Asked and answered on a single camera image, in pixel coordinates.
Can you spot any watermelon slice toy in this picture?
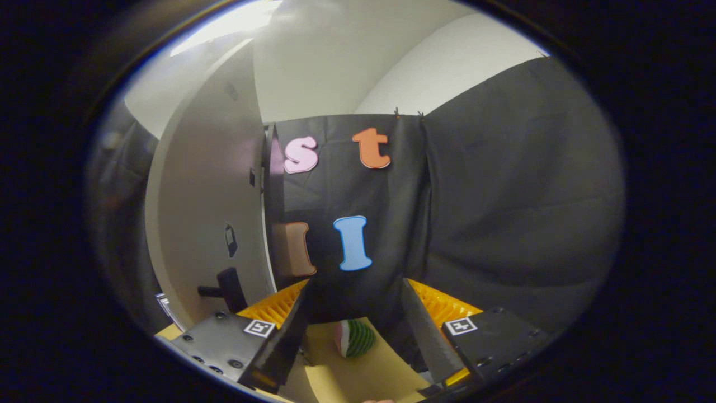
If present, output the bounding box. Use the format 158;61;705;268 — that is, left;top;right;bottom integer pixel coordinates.
334;318;377;359

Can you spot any black door handle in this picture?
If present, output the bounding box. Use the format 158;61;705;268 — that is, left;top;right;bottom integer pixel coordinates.
197;267;249;315

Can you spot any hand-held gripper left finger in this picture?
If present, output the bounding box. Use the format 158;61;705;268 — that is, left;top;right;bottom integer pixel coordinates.
156;279;314;396

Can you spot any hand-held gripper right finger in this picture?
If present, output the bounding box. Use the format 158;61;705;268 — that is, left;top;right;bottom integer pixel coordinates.
401;278;558;393

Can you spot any grey shoe cabinet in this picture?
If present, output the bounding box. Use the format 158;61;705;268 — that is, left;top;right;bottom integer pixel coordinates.
262;123;287;292

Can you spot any white shoe cabinet door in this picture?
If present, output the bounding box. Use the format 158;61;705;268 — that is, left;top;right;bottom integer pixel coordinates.
145;39;278;332

